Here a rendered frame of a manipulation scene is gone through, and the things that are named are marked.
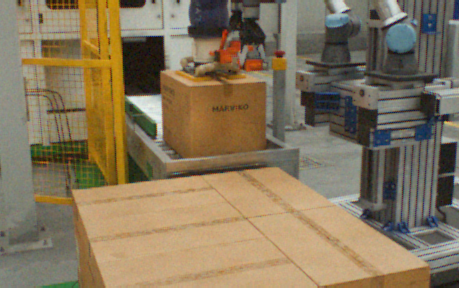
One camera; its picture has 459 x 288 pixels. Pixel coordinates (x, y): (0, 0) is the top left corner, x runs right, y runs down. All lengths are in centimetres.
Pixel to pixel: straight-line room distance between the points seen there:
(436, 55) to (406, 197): 70
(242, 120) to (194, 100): 28
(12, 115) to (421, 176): 215
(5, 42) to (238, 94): 126
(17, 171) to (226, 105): 125
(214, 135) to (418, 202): 107
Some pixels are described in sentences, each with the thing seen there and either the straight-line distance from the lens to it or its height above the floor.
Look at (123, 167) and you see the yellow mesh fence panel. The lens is 368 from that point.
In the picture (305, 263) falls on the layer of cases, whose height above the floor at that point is 54.
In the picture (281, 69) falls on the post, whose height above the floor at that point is 94.
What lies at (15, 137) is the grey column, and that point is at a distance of 352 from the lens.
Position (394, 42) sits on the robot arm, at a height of 119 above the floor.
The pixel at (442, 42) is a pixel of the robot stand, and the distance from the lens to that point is 311.
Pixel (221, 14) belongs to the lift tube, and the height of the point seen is 127.
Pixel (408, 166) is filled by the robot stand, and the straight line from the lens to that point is 311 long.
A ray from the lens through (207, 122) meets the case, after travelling 302.
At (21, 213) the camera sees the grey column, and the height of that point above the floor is 20.
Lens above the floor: 141
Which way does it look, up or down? 14 degrees down
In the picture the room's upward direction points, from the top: 1 degrees counter-clockwise
